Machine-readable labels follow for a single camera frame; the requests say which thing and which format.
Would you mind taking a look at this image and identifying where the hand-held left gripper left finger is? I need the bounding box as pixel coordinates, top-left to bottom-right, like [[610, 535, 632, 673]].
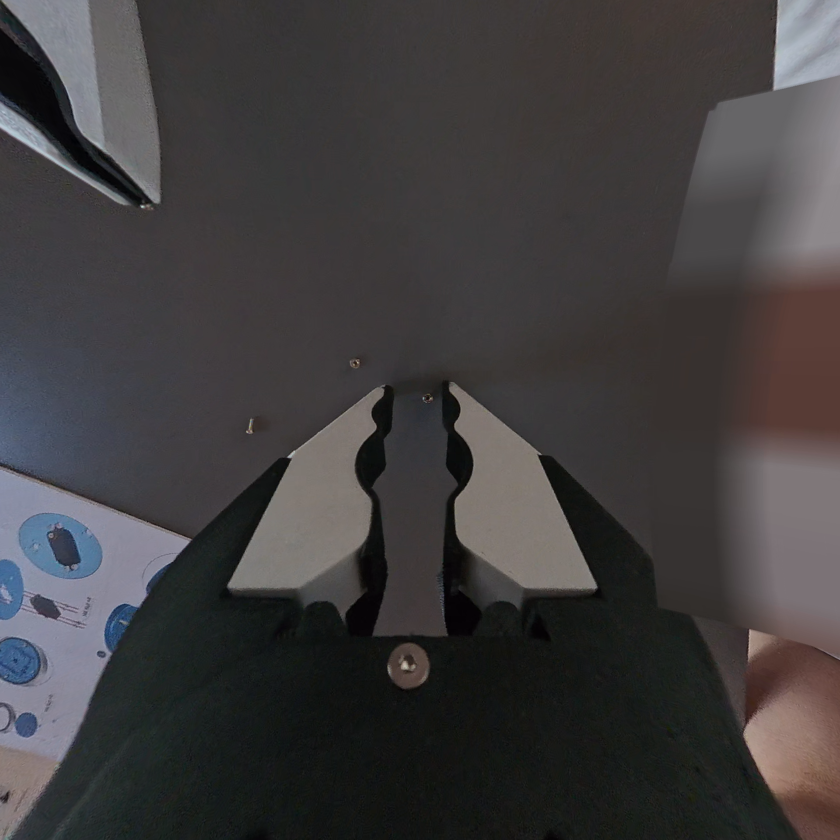
[[226, 385, 395, 613]]

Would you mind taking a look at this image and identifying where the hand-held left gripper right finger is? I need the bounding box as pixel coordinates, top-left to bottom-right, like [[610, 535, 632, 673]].
[[441, 381, 599, 611]]

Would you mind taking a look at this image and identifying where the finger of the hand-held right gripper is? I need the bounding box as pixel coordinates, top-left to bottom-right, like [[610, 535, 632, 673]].
[[0, 29, 143, 207], [13, 0, 163, 206]]

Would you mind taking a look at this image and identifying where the dark grey desk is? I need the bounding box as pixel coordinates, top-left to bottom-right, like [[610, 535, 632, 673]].
[[0, 0, 778, 726]]

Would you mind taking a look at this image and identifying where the assembly guide booklet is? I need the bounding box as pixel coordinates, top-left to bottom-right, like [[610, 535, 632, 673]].
[[0, 465, 193, 834]]

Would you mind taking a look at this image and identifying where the person's bare leg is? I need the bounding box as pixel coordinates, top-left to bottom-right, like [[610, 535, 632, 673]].
[[745, 630, 840, 840]]

